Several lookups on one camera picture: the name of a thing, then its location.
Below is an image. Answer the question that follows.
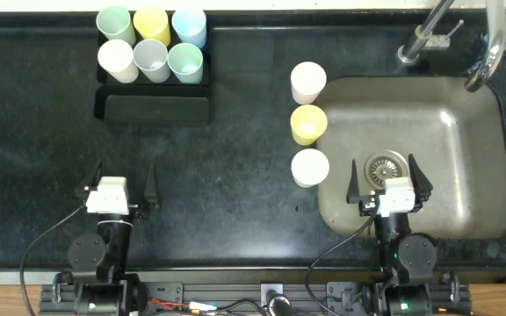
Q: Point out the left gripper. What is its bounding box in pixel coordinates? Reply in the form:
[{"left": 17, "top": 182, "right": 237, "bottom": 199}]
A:
[{"left": 75, "top": 160, "right": 161, "bottom": 219}]

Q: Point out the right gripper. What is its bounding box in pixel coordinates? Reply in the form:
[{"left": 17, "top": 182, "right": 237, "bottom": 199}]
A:
[{"left": 346, "top": 153, "right": 434, "bottom": 217}]

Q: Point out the white cup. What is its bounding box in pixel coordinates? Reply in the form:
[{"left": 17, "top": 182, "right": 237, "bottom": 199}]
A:
[{"left": 290, "top": 147, "right": 331, "bottom": 189}]

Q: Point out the yellow cup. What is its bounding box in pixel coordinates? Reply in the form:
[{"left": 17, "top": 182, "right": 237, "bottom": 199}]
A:
[
  {"left": 132, "top": 5, "right": 171, "bottom": 47},
  {"left": 289, "top": 104, "right": 329, "bottom": 147}
]

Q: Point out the pink cup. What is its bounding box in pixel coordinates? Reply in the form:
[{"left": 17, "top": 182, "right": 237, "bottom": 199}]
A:
[
  {"left": 290, "top": 61, "right": 328, "bottom": 105},
  {"left": 97, "top": 39, "right": 141, "bottom": 84}
]

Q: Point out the steel sink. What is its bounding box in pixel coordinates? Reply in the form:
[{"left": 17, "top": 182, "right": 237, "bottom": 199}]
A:
[{"left": 315, "top": 76, "right": 506, "bottom": 241}]

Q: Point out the black tray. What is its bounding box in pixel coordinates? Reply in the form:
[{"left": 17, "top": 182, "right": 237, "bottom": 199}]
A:
[{"left": 93, "top": 11, "right": 213, "bottom": 127}]

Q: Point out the grey cup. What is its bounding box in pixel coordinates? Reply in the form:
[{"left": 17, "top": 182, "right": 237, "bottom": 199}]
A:
[{"left": 132, "top": 38, "right": 171, "bottom": 83}]

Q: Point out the green cup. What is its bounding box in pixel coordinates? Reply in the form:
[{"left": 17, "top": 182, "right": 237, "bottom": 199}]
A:
[
  {"left": 167, "top": 42, "right": 205, "bottom": 85},
  {"left": 95, "top": 5, "right": 138, "bottom": 47}
]

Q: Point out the blue cup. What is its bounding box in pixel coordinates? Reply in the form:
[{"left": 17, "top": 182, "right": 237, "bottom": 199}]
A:
[{"left": 170, "top": 7, "right": 208, "bottom": 49}]

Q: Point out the steel tap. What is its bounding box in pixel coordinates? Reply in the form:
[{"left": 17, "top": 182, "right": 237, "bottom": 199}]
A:
[{"left": 395, "top": 0, "right": 506, "bottom": 94}]

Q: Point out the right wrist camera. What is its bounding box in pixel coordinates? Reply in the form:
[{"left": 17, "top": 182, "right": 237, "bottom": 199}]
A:
[{"left": 378, "top": 176, "right": 416, "bottom": 219}]

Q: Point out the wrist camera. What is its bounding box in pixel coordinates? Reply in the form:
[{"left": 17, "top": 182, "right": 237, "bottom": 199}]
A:
[
  {"left": 378, "top": 176, "right": 416, "bottom": 219},
  {"left": 85, "top": 176, "right": 130, "bottom": 215}
]

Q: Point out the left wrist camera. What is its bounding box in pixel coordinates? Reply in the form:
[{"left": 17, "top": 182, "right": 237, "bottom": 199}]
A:
[{"left": 85, "top": 176, "right": 130, "bottom": 215}]

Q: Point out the mounting rail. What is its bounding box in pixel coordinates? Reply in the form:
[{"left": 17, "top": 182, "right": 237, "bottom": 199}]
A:
[{"left": 40, "top": 280, "right": 473, "bottom": 316}]

